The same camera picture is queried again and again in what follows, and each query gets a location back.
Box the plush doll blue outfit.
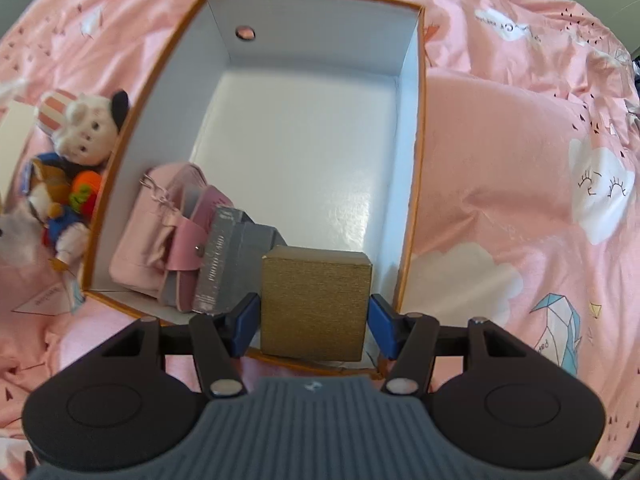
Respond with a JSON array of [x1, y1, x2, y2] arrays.
[[22, 152, 104, 274]]

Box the gold square box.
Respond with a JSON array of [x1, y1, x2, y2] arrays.
[[259, 244, 374, 363]]

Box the white fluffy plush toy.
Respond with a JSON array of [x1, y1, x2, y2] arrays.
[[0, 204, 51, 266]]

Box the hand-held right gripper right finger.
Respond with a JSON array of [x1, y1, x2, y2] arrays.
[[367, 294, 527, 397]]

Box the pink fabric pouch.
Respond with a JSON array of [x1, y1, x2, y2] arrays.
[[108, 161, 211, 297]]

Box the small white box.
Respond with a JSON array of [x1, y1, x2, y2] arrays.
[[0, 99, 39, 201]]

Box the black rectangular case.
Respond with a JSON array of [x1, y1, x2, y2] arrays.
[[192, 206, 287, 314]]

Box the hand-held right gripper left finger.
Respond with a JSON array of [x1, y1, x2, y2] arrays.
[[101, 293, 262, 400]]

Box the orange cardboard box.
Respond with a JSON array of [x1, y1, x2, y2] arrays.
[[81, 0, 427, 377]]

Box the white paper tag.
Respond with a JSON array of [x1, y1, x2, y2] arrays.
[[12, 282, 84, 315]]

